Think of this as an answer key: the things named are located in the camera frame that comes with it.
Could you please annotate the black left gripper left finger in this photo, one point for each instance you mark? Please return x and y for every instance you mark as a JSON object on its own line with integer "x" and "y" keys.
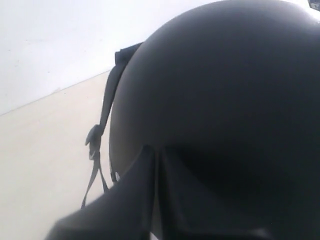
{"x": 123, "y": 213}

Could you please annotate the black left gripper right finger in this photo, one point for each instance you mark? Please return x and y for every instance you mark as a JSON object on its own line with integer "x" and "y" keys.
{"x": 229, "y": 203}

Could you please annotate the black helmet with tinted visor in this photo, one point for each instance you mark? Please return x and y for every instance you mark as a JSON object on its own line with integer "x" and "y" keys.
{"x": 231, "y": 82}

